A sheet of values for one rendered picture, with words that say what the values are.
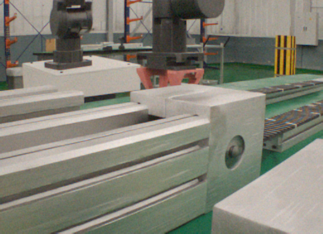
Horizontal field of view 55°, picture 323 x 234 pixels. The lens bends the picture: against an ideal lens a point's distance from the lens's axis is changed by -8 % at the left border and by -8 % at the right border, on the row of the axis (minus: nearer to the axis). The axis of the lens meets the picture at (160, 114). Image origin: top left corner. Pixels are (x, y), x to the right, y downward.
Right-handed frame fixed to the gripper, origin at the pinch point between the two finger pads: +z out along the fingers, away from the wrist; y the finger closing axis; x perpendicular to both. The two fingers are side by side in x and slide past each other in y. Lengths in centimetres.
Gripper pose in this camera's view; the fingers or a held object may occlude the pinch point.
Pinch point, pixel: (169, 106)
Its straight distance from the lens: 57.1
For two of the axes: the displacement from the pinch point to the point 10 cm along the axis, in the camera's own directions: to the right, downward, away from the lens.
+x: 7.2, -1.5, 6.7
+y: 6.9, 1.6, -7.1
